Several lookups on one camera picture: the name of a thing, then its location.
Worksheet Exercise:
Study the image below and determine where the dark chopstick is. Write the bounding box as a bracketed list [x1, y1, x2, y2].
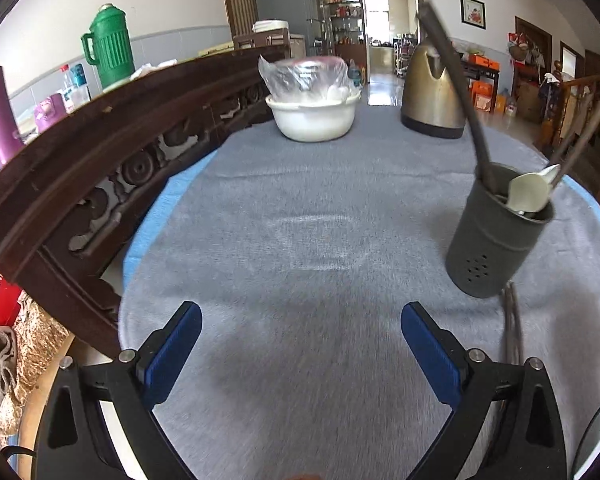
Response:
[502, 286, 515, 364]
[508, 282, 524, 365]
[550, 100, 600, 190]
[548, 93, 593, 165]
[418, 0, 496, 194]

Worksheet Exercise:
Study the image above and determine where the dark grey utensil holder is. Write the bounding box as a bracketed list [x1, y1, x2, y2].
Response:
[445, 162, 555, 298]

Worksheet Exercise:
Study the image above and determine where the dark carved wooden bench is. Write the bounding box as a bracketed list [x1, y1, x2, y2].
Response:
[0, 46, 287, 356]

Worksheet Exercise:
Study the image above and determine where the white ceramic spoon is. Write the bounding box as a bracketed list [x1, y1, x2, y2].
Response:
[506, 165, 560, 214]

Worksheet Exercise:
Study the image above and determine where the grey table cloth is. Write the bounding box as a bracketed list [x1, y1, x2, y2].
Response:
[116, 104, 600, 480]

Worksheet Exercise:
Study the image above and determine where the gold electric kettle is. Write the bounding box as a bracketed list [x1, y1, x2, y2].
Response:
[401, 41, 466, 140]

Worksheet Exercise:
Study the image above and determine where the wooden stair railing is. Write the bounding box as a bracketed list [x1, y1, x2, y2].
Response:
[535, 75, 600, 204]

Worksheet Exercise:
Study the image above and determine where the white plastic basin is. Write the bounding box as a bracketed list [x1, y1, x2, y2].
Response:
[265, 91, 361, 143]

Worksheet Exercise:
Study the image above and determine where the clear plastic bag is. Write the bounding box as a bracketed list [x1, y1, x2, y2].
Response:
[258, 56, 360, 106]

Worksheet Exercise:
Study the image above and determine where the green thermos jug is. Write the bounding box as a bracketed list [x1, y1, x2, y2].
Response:
[81, 3, 135, 90]

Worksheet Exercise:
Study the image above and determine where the dark chopstick in holder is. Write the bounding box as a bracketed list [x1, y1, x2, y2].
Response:
[418, 0, 496, 194]

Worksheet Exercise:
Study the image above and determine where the grey refrigerator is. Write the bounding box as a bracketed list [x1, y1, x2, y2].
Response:
[256, 0, 324, 56]

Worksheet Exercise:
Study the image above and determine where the black cable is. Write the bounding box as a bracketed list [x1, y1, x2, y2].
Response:
[571, 378, 600, 480]

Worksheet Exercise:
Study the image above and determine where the framed wall picture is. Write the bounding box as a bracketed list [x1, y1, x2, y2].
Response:
[460, 0, 486, 29]

